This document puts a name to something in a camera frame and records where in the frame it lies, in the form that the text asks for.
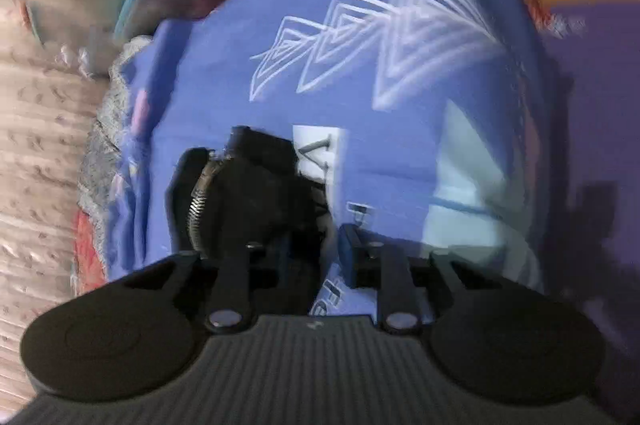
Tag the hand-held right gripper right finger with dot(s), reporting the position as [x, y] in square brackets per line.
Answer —
[348, 255]

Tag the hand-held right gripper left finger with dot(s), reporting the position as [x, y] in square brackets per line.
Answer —
[235, 277]

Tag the blue printed bedsheet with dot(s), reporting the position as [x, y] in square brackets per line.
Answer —
[400, 145]

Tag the patchwork floral blanket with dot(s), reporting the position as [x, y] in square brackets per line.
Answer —
[100, 165]

